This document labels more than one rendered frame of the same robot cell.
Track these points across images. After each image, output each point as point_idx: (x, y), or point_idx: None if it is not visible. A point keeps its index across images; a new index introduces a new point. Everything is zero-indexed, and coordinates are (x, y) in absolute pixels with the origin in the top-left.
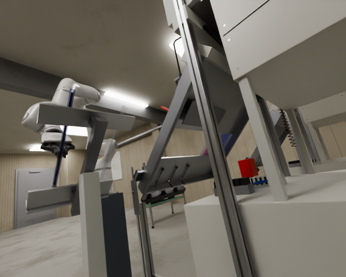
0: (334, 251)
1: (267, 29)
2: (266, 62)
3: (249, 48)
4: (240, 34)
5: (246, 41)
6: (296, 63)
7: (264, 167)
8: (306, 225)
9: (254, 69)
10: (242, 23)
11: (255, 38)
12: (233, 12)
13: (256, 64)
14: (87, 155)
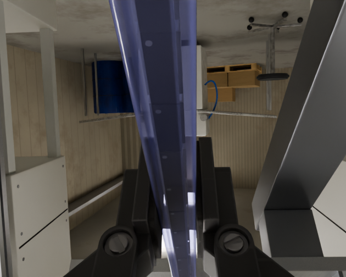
0: None
1: (336, 193)
2: (343, 160)
3: None
4: None
5: None
6: None
7: None
8: None
9: None
10: None
11: (342, 196)
12: None
13: None
14: (282, 105)
